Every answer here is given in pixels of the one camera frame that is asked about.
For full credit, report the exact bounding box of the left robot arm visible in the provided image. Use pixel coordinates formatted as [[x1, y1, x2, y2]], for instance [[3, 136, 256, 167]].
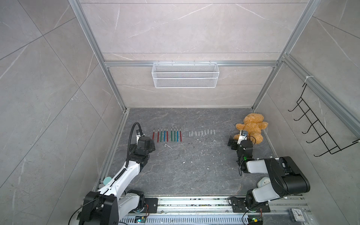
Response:
[[68, 122, 155, 225]]

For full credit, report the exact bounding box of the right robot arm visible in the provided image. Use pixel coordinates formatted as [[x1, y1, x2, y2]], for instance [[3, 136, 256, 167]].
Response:
[[227, 136, 310, 212]]

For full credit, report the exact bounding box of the brown teddy bear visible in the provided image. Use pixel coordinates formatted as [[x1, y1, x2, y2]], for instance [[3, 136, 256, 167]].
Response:
[[236, 113, 269, 144]]

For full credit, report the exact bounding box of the teal sand timer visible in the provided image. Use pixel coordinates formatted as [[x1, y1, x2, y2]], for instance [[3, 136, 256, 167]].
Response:
[[103, 176, 112, 186]]

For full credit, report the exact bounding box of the small white clock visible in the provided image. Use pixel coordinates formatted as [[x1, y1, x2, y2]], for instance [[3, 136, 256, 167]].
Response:
[[289, 208, 306, 223]]

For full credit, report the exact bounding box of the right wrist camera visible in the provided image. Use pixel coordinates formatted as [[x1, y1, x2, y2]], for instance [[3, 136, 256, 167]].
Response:
[[237, 130, 248, 144]]

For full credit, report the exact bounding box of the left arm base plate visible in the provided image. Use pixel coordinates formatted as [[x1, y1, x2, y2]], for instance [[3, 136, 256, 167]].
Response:
[[141, 198, 158, 214]]

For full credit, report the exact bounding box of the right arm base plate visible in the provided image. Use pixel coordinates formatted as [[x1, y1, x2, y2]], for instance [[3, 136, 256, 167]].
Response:
[[227, 196, 271, 213]]

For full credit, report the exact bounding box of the aluminium mounting rail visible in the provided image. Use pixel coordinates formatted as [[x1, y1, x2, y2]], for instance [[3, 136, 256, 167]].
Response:
[[118, 195, 317, 225]]

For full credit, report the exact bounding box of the white wire mesh basket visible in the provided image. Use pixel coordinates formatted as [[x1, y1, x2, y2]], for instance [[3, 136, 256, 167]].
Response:
[[151, 62, 219, 88]]

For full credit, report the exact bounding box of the black wire hook rack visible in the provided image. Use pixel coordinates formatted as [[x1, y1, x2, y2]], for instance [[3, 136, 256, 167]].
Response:
[[288, 83, 360, 158]]

